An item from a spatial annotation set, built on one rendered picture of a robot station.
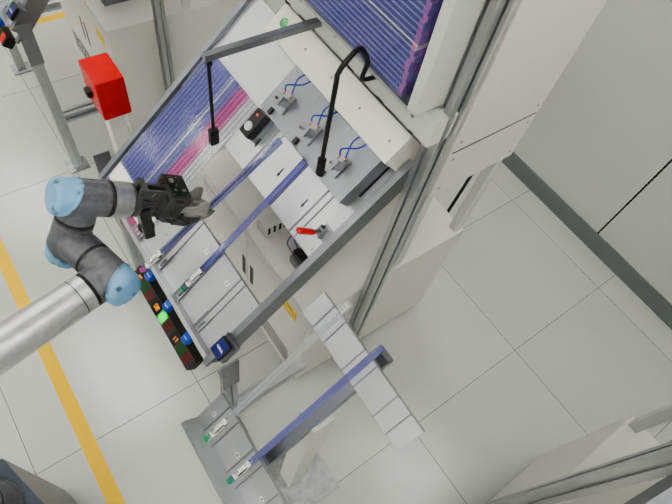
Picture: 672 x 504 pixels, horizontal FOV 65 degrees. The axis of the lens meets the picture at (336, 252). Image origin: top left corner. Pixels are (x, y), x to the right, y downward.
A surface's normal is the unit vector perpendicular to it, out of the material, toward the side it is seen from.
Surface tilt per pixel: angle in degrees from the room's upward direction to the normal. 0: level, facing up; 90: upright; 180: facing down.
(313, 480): 0
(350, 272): 0
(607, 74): 90
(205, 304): 42
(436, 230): 0
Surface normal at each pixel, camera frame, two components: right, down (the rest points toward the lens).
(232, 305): -0.44, -0.10
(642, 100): -0.81, 0.43
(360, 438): 0.14, -0.52
